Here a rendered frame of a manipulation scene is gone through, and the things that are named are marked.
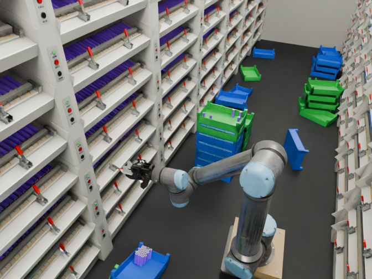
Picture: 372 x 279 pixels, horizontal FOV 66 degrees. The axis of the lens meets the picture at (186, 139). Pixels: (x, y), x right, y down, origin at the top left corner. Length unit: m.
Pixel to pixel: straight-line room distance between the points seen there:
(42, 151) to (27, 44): 0.39
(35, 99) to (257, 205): 0.88
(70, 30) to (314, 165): 2.12
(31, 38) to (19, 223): 0.66
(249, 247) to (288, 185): 1.09
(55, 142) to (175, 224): 1.07
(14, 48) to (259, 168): 0.85
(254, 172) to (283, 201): 1.27
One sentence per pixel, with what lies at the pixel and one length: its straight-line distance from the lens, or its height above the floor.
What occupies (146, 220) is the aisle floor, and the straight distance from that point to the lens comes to 2.05.
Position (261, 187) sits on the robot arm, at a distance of 1.03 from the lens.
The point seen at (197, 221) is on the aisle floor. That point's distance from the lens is 2.03.
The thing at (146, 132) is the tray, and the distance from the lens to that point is 1.87.
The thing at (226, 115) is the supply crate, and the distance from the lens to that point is 2.13.
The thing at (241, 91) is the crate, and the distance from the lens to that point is 3.50.
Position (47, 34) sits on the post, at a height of 1.32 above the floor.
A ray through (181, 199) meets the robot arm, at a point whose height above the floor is 0.51.
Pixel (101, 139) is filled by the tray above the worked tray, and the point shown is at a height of 0.74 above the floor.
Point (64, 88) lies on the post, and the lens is 1.18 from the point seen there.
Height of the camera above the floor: 1.64
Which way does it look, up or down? 38 degrees down
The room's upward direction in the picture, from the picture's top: 1 degrees clockwise
